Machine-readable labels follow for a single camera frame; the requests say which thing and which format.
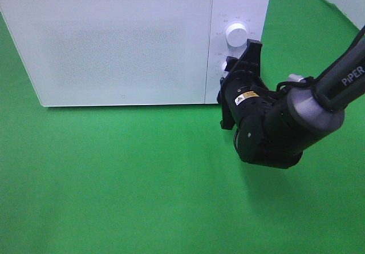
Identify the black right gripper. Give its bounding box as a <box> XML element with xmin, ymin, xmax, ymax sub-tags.
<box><xmin>217</xmin><ymin>39</ymin><xmax>264</xmax><ymax>106</ymax></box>

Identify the white microwave knob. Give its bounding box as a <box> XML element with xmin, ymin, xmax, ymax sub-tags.
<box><xmin>225</xmin><ymin>22</ymin><xmax>248</xmax><ymax>47</ymax></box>
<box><xmin>220</xmin><ymin>61</ymin><xmax>229</xmax><ymax>78</ymax></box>

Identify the white microwave door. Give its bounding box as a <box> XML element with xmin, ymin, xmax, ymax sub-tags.
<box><xmin>1</xmin><ymin>0</ymin><xmax>211</xmax><ymax>107</ymax></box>

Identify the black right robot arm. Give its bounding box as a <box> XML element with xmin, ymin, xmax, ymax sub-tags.
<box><xmin>217</xmin><ymin>30</ymin><xmax>364</xmax><ymax>169</ymax></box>

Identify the white microwave oven body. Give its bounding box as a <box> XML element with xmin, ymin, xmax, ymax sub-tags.
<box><xmin>0</xmin><ymin>0</ymin><xmax>271</xmax><ymax>108</ymax></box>

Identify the green table cloth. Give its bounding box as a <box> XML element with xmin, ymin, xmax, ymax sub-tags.
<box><xmin>1</xmin><ymin>18</ymin><xmax>364</xmax><ymax>253</ymax></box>

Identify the black camera cable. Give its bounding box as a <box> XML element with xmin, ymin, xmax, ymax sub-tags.
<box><xmin>275</xmin><ymin>75</ymin><xmax>317</xmax><ymax>94</ymax></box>

